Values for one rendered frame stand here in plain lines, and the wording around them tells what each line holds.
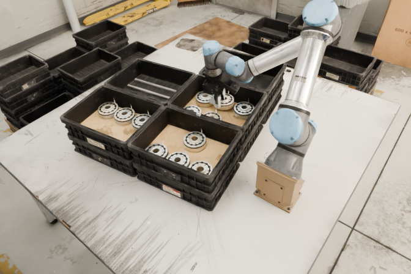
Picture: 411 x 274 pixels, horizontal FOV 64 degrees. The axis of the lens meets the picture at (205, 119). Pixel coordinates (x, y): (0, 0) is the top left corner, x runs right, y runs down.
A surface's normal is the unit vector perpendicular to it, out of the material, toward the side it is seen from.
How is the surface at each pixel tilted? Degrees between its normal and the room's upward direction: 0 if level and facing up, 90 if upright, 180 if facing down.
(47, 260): 0
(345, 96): 0
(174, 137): 0
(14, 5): 90
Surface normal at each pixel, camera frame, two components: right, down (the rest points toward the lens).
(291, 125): -0.52, -0.06
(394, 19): -0.61, 0.35
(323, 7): -0.44, -0.31
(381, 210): -0.04, -0.76
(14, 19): 0.78, 0.38
